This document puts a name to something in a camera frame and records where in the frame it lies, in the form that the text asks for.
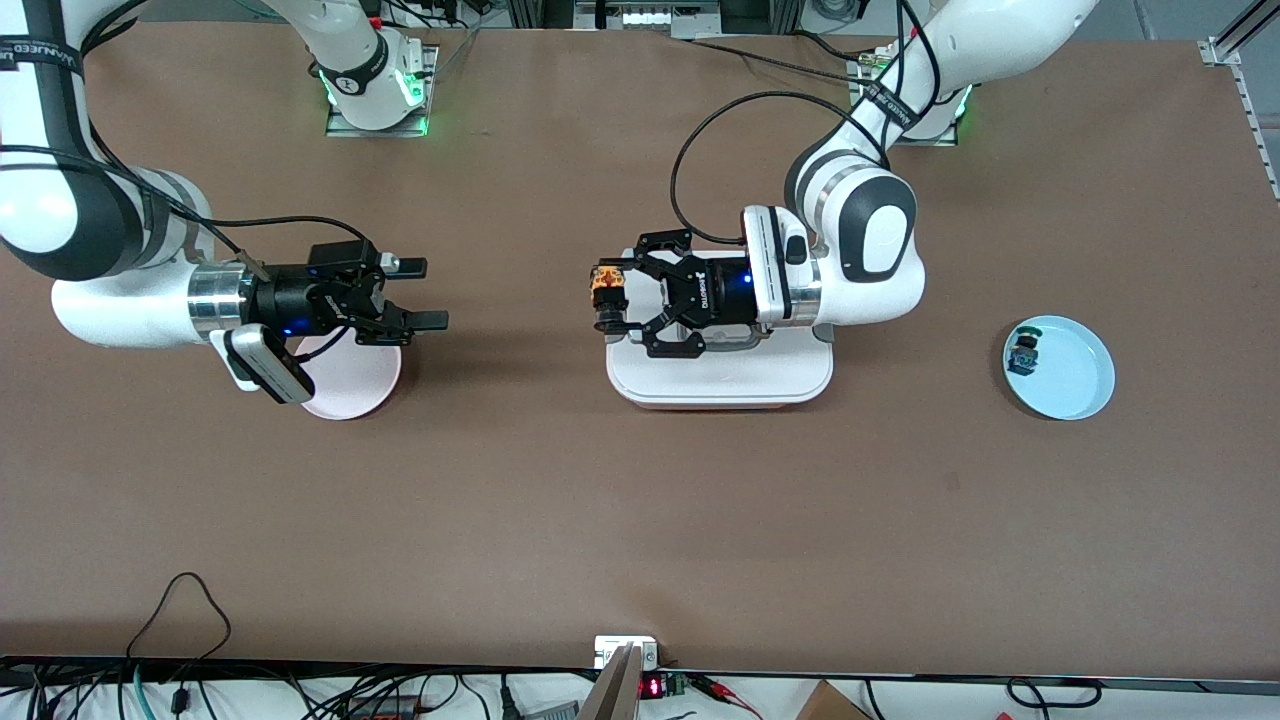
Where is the small white socket box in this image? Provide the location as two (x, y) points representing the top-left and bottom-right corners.
(594, 636), (659, 669)

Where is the orange black switch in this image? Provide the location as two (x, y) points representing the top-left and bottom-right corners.
(588, 263), (631, 334)

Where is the blue green switch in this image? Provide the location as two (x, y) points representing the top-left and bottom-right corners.
(1006, 325), (1043, 378)

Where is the brown cardboard piece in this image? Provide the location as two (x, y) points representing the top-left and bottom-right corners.
(795, 680), (873, 720)

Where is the round pink plate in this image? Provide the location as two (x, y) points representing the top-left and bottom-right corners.
(290, 335), (403, 421)

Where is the aluminium profile rail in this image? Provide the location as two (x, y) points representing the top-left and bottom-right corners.
(1198, 0), (1280, 67)

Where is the black looped cable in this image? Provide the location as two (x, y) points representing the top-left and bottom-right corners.
(125, 572), (233, 661)

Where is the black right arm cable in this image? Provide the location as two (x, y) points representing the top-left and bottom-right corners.
(0, 145), (381, 281)

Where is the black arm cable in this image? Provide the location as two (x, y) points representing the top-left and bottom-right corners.
(0, 145), (381, 281)
(668, 90), (893, 251)

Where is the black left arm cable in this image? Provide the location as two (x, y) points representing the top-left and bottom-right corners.
(668, 90), (893, 251)

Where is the white lunch box grey handle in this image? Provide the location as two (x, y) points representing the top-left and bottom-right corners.
(605, 245), (834, 411)

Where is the perforated metal strip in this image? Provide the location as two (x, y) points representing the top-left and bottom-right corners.
(1232, 62), (1280, 206)

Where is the round light blue plate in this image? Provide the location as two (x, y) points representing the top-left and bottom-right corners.
(1003, 315), (1116, 421)

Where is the grey slanted post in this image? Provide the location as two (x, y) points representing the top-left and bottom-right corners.
(578, 645), (643, 720)

